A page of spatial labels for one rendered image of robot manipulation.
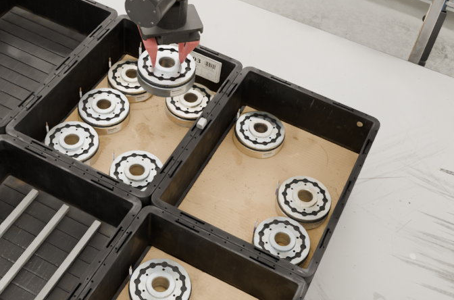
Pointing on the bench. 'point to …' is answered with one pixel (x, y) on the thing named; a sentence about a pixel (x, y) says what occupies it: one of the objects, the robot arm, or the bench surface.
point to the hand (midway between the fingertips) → (167, 59)
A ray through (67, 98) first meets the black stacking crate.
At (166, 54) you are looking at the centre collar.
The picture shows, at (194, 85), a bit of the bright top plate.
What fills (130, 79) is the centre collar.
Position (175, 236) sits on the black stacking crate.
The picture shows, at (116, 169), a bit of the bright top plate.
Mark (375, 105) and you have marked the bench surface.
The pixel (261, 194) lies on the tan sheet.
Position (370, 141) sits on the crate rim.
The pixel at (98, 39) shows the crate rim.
